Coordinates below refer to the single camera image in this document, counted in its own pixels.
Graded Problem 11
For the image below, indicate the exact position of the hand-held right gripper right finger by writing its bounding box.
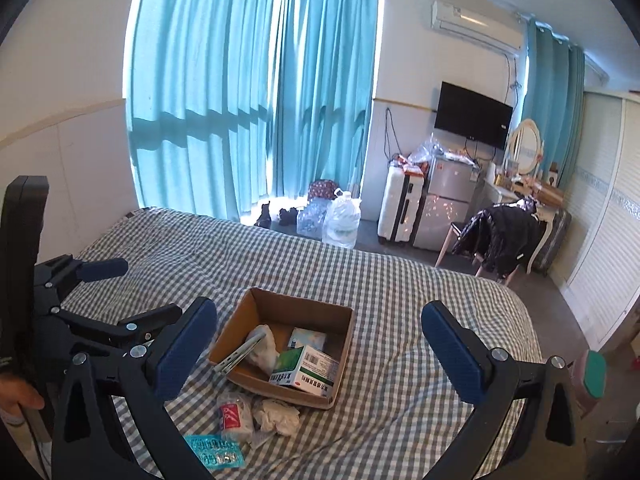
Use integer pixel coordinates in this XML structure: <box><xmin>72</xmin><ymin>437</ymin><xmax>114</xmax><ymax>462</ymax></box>
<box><xmin>421</xmin><ymin>301</ymin><xmax>589</xmax><ymax>480</ymax></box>

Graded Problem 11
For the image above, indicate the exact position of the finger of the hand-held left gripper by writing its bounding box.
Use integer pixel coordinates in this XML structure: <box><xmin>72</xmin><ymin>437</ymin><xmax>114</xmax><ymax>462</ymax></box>
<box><xmin>35</xmin><ymin>256</ymin><xmax>129</xmax><ymax>307</ymax></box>
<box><xmin>50</xmin><ymin>304</ymin><xmax>184</xmax><ymax>356</ymax></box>

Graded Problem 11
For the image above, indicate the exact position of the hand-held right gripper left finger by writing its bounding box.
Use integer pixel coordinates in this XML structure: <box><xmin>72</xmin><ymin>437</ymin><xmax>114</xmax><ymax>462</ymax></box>
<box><xmin>50</xmin><ymin>296</ymin><xmax>218</xmax><ymax>480</ymax></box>

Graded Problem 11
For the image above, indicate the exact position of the brown cardboard box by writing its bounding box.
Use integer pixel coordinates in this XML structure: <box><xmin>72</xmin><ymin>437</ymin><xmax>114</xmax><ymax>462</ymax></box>
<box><xmin>208</xmin><ymin>287</ymin><xmax>356</xmax><ymax>410</ymax></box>

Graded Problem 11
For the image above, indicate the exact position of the person's left hand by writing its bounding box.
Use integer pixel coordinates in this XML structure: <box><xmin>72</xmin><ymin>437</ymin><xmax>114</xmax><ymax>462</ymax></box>
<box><xmin>0</xmin><ymin>377</ymin><xmax>46</xmax><ymax>426</ymax></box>

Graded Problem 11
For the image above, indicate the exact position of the silver blister pack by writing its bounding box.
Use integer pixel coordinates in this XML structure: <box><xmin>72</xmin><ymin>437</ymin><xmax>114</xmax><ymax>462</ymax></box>
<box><xmin>215</xmin><ymin>335</ymin><xmax>266</xmax><ymax>373</ymax></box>

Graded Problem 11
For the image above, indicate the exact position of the grey checkered bed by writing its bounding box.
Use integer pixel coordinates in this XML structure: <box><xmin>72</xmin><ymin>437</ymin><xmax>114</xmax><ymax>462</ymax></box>
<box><xmin>50</xmin><ymin>206</ymin><xmax>544</xmax><ymax>480</ymax></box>

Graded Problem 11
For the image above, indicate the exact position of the white packet red print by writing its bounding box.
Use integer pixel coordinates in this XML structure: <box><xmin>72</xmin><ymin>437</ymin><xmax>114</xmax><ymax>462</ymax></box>
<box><xmin>217</xmin><ymin>392</ymin><xmax>256</xmax><ymax>443</ymax></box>

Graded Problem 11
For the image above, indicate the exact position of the white crumpled bag in box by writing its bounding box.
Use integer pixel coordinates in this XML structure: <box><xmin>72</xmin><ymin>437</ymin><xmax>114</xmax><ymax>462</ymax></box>
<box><xmin>245</xmin><ymin>325</ymin><xmax>280</xmax><ymax>376</ymax></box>

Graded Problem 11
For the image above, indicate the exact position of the teal blister packet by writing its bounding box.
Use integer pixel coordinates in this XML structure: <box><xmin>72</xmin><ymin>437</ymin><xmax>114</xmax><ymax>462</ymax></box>
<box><xmin>184</xmin><ymin>434</ymin><xmax>246</xmax><ymax>471</ymax></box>

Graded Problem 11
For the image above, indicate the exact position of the white crumpled tissue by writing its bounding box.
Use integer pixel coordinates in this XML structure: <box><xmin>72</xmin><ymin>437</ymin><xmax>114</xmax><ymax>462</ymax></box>
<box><xmin>252</xmin><ymin>398</ymin><xmax>301</xmax><ymax>437</ymax></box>

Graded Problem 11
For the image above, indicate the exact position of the wooden chair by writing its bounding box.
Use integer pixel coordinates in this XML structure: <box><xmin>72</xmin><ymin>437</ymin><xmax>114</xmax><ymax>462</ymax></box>
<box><xmin>435</xmin><ymin>220</ymin><xmax>531</xmax><ymax>281</ymax></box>

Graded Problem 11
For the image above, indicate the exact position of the green white medicine box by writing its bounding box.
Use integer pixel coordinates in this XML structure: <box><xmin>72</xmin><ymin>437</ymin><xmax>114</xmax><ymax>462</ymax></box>
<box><xmin>270</xmin><ymin>344</ymin><xmax>337</xmax><ymax>390</ymax></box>

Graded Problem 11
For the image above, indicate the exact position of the small white teal box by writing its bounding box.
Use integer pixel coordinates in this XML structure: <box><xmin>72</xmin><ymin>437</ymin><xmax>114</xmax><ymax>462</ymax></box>
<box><xmin>289</xmin><ymin>327</ymin><xmax>328</xmax><ymax>351</ymax></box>

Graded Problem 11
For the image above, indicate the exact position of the dark jacket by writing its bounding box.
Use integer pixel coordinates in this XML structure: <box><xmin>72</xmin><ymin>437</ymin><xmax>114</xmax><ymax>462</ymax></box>
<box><xmin>452</xmin><ymin>199</ymin><xmax>544</xmax><ymax>276</ymax></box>

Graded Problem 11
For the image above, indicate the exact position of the pink container teal lid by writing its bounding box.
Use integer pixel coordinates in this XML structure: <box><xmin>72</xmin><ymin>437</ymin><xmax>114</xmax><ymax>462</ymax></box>
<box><xmin>570</xmin><ymin>349</ymin><xmax>609</xmax><ymax>414</ymax></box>

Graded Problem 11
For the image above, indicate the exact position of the dark grey suitcase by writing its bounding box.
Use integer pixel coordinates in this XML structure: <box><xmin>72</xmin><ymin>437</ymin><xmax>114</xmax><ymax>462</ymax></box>
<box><xmin>530</xmin><ymin>208</ymin><xmax>573</xmax><ymax>275</ymax></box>

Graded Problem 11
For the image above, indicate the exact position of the silver fridge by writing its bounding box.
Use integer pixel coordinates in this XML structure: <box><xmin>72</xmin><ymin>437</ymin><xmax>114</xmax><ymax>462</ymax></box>
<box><xmin>412</xmin><ymin>152</ymin><xmax>482</xmax><ymax>252</ymax></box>

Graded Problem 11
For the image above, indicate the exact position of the white suitcase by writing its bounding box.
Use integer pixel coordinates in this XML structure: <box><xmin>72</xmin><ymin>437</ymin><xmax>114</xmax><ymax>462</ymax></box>
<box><xmin>377</xmin><ymin>164</ymin><xmax>426</xmax><ymax>247</ymax></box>

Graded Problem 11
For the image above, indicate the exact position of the white dressing table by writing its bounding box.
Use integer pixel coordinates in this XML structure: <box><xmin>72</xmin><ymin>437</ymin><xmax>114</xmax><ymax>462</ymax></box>
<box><xmin>482</xmin><ymin>177</ymin><xmax>558</xmax><ymax>271</ymax></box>

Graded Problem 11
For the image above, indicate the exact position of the large clear water jug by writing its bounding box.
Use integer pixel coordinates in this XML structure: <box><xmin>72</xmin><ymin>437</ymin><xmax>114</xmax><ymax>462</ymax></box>
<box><xmin>321</xmin><ymin>188</ymin><xmax>362</xmax><ymax>249</ymax></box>

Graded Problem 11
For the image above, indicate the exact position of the bag of plastic bottles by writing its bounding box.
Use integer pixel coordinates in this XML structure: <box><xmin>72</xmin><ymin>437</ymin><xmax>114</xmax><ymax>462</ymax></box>
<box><xmin>296</xmin><ymin>199</ymin><xmax>331</xmax><ymax>237</ymax></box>

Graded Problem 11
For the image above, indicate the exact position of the long brown box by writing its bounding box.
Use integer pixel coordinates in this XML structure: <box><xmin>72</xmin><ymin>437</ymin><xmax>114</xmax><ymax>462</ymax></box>
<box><xmin>530</xmin><ymin>180</ymin><xmax>565</xmax><ymax>202</ymax></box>

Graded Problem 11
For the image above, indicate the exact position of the red snack packet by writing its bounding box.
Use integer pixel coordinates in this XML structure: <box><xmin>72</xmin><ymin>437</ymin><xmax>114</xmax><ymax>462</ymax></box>
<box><xmin>392</xmin><ymin>154</ymin><xmax>427</xmax><ymax>175</ymax></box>

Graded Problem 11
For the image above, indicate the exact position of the wide teal curtain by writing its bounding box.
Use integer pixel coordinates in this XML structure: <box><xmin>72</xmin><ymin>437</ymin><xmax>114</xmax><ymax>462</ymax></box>
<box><xmin>124</xmin><ymin>0</ymin><xmax>279</xmax><ymax>223</ymax></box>

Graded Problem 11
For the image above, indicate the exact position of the white wardrobe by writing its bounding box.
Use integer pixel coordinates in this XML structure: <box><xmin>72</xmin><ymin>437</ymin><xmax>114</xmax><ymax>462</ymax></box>
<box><xmin>547</xmin><ymin>90</ymin><xmax>640</xmax><ymax>352</ymax></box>

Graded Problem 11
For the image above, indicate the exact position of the clear plastic bag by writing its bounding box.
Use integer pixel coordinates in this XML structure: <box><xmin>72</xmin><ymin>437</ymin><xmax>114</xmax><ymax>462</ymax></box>
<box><xmin>410</xmin><ymin>132</ymin><xmax>475</xmax><ymax>167</ymax></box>

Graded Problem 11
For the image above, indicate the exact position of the patterned dark backpack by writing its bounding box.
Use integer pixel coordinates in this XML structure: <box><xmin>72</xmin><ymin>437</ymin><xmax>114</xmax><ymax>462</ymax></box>
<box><xmin>307</xmin><ymin>180</ymin><xmax>337</xmax><ymax>204</ymax></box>

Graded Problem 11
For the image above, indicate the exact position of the white oval mirror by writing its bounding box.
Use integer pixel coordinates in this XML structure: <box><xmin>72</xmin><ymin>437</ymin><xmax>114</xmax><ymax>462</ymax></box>
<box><xmin>505</xmin><ymin>119</ymin><xmax>544</xmax><ymax>178</ymax></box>

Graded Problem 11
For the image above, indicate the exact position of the narrow teal curtain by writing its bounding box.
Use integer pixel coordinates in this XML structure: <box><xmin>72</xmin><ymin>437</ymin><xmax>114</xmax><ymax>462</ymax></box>
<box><xmin>520</xmin><ymin>17</ymin><xmax>586</xmax><ymax>192</ymax></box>

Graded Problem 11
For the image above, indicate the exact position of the white air conditioner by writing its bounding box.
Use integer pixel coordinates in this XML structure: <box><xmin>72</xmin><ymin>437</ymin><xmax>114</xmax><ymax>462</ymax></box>
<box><xmin>431</xmin><ymin>0</ymin><xmax>523</xmax><ymax>54</ymax></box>

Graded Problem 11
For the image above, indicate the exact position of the black wall cable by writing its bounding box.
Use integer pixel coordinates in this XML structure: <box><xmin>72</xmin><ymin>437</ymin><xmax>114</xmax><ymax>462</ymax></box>
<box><xmin>382</xmin><ymin>105</ymin><xmax>402</xmax><ymax>162</ymax></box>

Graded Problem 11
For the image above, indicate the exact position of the black wall television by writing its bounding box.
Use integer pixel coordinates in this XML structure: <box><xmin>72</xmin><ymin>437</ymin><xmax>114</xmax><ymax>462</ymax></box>
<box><xmin>434</xmin><ymin>81</ymin><xmax>514</xmax><ymax>151</ymax></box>

